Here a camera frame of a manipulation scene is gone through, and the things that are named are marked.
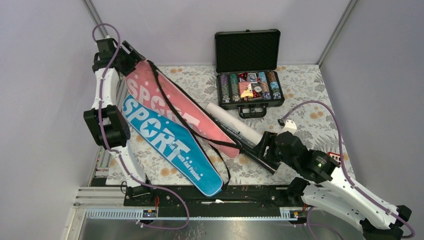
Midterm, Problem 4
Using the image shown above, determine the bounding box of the black shuttlecock tube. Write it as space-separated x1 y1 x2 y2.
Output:
218 121 280 174

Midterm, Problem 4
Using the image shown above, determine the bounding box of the white cardboard tube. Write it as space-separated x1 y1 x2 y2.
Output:
205 102 263 146

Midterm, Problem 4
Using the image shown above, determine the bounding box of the blue racket cover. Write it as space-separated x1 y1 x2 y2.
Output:
123 95 225 197

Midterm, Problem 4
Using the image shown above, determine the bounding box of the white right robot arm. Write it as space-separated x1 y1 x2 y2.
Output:
246 131 415 240

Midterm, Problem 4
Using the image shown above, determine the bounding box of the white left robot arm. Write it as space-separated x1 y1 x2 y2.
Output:
83 38 155 206

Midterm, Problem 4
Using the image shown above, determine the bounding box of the red grid block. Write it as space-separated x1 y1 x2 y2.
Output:
327 151 342 166

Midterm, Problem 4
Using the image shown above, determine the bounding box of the black poker chip case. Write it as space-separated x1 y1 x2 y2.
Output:
214 29 285 119

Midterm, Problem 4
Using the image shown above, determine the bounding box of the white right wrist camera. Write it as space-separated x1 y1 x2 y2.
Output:
277 118 298 135

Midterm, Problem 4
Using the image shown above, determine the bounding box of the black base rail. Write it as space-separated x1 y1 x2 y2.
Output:
92 184 320 219

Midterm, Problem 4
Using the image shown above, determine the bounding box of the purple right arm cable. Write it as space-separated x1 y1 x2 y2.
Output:
280 100 416 239

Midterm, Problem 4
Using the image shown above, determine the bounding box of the aluminium slotted rail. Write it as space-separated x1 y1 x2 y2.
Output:
85 208 301 221

